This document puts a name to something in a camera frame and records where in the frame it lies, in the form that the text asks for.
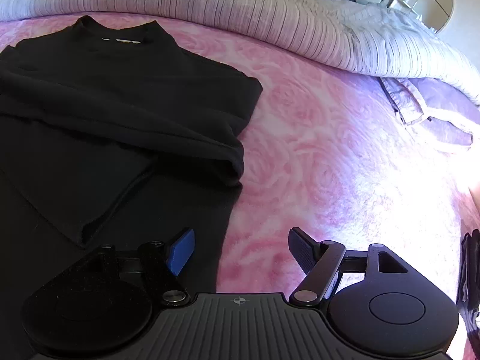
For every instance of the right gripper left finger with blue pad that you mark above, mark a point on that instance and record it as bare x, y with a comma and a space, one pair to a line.
180, 252

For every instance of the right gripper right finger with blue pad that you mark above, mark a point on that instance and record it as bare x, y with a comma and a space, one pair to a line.
305, 250

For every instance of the black sweater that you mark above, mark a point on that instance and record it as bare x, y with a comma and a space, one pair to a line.
116, 137

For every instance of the pink rose bedsheet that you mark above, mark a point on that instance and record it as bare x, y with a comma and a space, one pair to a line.
323, 151

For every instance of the lilac crumpled garment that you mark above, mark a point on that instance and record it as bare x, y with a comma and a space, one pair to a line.
434, 112

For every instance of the white striped quilt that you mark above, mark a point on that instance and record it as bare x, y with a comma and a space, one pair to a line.
365, 39

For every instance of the white round mirror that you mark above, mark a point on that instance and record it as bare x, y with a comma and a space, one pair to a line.
434, 14

